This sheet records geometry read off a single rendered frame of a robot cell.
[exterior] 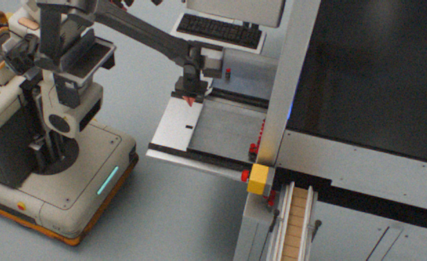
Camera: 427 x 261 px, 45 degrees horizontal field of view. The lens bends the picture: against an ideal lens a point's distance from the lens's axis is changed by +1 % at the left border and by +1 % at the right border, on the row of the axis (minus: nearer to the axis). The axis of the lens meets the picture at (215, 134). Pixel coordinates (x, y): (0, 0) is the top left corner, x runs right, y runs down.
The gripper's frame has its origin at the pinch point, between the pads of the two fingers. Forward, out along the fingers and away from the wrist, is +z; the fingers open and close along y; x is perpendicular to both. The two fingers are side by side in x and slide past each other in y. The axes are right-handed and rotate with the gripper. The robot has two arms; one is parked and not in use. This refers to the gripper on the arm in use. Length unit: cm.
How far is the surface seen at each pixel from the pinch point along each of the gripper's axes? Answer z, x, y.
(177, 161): 20.8, -10.5, -1.8
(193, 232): 109, 11, 0
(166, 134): 20.6, 0.9, -9.6
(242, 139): 21.2, 7.0, 18.9
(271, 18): 24, 89, 16
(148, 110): 108, 86, -51
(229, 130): 21.1, 10.1, 12.7
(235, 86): 21.1, 34.6, 10.0
